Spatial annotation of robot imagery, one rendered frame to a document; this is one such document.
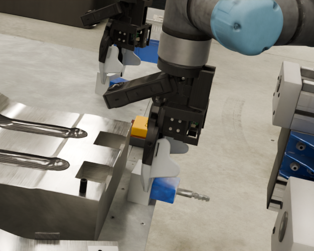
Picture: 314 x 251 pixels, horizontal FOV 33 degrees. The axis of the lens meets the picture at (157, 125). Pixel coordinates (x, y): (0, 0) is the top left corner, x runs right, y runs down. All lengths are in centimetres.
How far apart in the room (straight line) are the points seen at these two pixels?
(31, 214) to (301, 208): 36
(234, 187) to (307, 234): 207
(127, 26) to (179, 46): 44
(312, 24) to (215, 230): 164
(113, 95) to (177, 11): 17
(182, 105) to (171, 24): 13
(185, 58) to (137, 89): 9
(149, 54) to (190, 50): 323
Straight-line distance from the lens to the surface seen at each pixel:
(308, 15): 72
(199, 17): 69
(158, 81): 79
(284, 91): 99
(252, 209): 248
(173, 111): 78
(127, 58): 128
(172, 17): 75
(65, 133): 89
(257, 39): 65
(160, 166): 82
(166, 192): 86
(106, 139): 90
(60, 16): 481
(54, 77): 135
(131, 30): 117
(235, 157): 289
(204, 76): 77
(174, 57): 75
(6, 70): 136
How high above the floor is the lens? 128
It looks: 25 degrees down
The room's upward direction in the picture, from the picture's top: 10 degrees clockwise
